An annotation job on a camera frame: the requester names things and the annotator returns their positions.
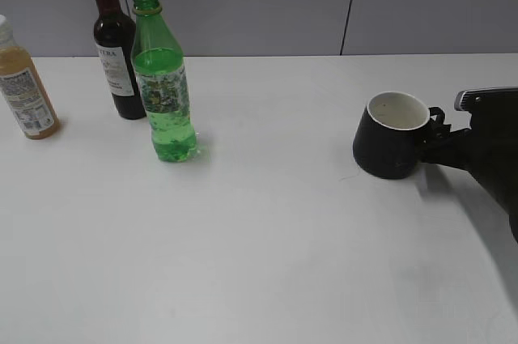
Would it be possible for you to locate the green sprite bottle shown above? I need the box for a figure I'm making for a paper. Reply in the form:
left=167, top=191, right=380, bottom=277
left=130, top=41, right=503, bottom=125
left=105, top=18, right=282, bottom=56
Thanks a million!
left=131, top=0, right=197, bottom=162

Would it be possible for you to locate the dark red wine bottle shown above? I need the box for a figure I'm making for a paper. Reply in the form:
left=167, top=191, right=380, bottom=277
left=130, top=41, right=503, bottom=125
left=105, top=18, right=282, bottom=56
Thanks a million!
left=93, top=0, right=146, bottom=120

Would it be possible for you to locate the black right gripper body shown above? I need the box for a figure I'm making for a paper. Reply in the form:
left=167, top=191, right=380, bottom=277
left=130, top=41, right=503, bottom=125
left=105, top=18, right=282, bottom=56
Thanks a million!
left=469, top=101, right=517, bottom=237

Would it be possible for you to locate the black ceramic mug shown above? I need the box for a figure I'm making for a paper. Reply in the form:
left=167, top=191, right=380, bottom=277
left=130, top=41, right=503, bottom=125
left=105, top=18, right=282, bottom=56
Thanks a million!
left=353, top=91, right=443, bottom=180

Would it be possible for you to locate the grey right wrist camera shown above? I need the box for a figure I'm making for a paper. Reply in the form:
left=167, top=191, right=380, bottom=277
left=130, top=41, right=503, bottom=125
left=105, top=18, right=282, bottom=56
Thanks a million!
left=454, top=87, right=517, bottom=113

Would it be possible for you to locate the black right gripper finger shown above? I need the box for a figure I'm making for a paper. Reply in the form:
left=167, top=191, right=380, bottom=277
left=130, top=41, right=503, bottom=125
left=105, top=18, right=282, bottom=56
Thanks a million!
left=424, top=111, right=452, bottom=144
left=418, top=128, right=472, bottom=171

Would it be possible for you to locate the orange juice bottle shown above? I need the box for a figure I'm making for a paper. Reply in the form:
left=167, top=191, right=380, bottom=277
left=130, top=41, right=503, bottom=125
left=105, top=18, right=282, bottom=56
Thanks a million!
left=1, top=16, right=60, bottom=140

